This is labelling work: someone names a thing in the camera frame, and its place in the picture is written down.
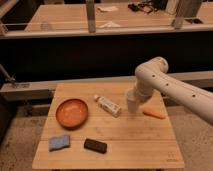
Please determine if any white ceramic cup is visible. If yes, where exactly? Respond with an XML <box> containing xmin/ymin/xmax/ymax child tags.
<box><xmin>126</xmin><ymin>89</ymin><xmax>138</xmax><ymax>113</ymax></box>

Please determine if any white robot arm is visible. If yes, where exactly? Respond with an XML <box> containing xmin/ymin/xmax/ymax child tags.
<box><xmin>133</xmin><ymin>57</ymin><xmax>213</xmax><ymax>125</ymax></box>

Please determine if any orange carrot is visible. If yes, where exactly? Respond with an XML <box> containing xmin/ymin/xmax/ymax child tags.
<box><xmin>142</xmin><ymin>108</ymin><xmax>166</xmax><ymax>119</ymax></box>

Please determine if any white tube bottle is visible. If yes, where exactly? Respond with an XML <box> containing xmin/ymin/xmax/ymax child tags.
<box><xmin>94</xmin><ymin>95</ymin><xmax>121</xmax><ymax>117</ymax></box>

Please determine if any small wooden table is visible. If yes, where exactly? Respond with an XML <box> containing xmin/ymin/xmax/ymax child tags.
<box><xmin>32</xmin><ymin>83</ymin><xmax>184</xmax><ymax>170</ymax></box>

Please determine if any black rectangular block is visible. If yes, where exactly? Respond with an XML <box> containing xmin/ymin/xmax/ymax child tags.
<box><xmin>84</xmin><ymin>138</ymin><xmax>107</xmax><ymax>154</ymax></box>

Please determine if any orange bowl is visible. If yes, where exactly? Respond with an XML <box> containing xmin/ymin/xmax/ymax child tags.
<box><xmin>55</xmin><ymin>99</ymin><xmax>88</xmax><ymax>129</ymax></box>

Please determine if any white crumpled paper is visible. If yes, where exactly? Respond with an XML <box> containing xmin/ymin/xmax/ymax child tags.
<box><xmin>98</xmin><ymin>21</ymin><xmax>121</xmax><ymax>28</ymax></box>

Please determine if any white paper sheet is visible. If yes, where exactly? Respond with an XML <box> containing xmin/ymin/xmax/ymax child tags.
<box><xmin>97</xmin><ymin>6</ymin><xmax>118</xmax><ymax>12</ymax></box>

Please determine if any blue sponge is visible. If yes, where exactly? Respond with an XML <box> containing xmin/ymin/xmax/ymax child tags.
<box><xmin>48</xmin><ymin>135</ymin><xmax>70</xmax><ymax>151</ymax></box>

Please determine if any clear plastic bottle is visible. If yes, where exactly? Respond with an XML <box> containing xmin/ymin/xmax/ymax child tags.
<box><xmin>40</xmin><ymin>21</ymin><xmax>51</xmax><ymax>31</ymax></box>

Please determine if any background wooden workbench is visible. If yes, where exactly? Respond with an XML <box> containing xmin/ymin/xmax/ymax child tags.
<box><xmin>23</xmin><ymin>2</ymin><xmax>213</xmax><ymax>34</ymax></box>

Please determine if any black cables pile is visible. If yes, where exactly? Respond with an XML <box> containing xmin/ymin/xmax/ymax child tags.
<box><xmin>127</xmin><ymin>0</ymin><xmax>160</xmax><ymax>14</ymax></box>

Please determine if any grey metal post right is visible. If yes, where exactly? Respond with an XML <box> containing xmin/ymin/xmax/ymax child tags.
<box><xmin>171</xmin><ymin>0</ymin><xmax>204</xmax><ymax>30</ymax></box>

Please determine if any grey metal post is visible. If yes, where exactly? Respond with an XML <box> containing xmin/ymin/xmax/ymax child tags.
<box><xmin>86</xmin><ymin>0</ymin><xmax>96</xmax><ymax>33</ymax></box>
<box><xmin>171</xmin><ymin>0</ymin><xmax>204</xmax><ymax>30</ymax></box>

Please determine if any grey metal rail beam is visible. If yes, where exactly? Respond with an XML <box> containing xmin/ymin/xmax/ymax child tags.
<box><xmin>0</xmin><ymin>71</ymin><xmax>213</xmax><ymax>101</ymax></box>

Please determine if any metal clamp bracket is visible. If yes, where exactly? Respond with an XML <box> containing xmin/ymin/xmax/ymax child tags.
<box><xmin>0</xmin><ymin>64</ymin><xmax>30</xmax><ymax>88</ymax></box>

